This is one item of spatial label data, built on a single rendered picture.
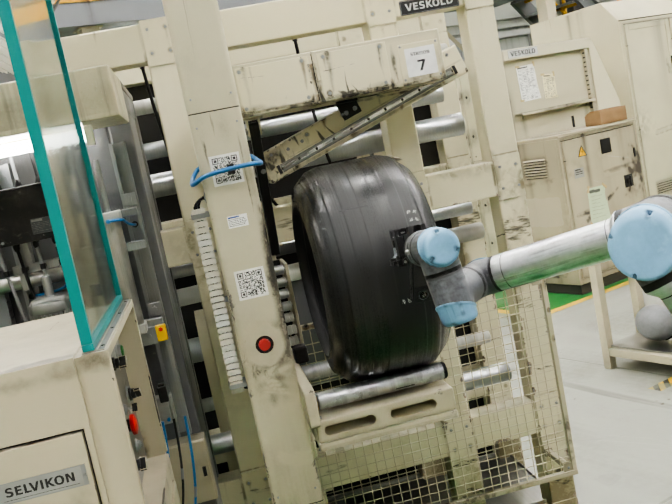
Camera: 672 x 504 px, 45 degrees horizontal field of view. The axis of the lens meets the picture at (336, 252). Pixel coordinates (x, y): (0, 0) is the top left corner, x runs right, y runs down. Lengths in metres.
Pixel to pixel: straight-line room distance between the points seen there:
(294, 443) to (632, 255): 1.09
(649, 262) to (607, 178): 5.45
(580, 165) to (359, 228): 4.81
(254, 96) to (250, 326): 0.65
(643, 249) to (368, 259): 0.72
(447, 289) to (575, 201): 5.03
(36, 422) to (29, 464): 0.07
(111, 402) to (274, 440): 0.83
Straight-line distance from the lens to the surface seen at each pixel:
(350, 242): 1.90
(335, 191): 1.98
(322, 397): 2.07
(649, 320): 4.68
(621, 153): 6.99
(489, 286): 1.68
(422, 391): 2.12
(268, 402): 2.13
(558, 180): 6.53
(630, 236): 1.41
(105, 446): 1.43
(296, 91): 2.33
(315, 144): 2.46
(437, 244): 1.55
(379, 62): 2.38
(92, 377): 1.40
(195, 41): 2.06
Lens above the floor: 1.52
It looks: 7 degrees down
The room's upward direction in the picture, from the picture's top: 11 degrees counter-clockwise
